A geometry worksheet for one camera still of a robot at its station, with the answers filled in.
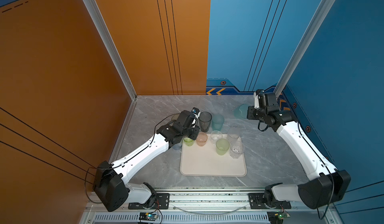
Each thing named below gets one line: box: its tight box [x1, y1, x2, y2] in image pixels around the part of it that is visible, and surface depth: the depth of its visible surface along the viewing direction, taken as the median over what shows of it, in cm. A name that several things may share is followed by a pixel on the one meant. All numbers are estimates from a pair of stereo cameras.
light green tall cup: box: [216, 138, 230, 156], surface depth 89 cm
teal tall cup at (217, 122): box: [212, 114, 225, 131], surface depth 98 cm
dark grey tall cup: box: [199, 111, 212, 133], surface depth 94 cm
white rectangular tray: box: [180, 133, 247, 177], surface depth 89 cm
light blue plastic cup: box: [172, 140, 183, 151], surface depth 93 cm
